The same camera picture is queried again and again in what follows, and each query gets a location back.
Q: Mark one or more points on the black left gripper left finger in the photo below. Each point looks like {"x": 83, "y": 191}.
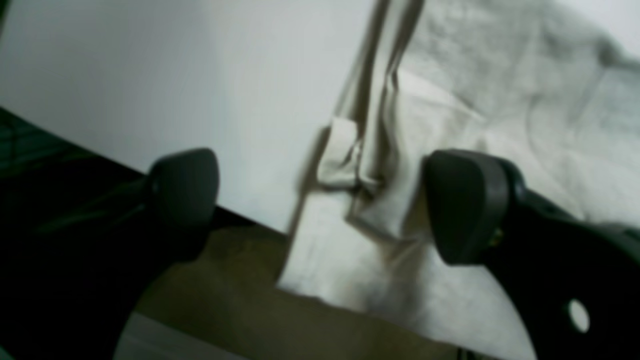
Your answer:
{"x": 80, "y": 245}

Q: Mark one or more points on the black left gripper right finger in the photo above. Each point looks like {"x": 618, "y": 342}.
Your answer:
{"x": 574, "y": 284}

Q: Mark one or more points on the beige t-shirt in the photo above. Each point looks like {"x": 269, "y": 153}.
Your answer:
{"x": 532, "y": 81}

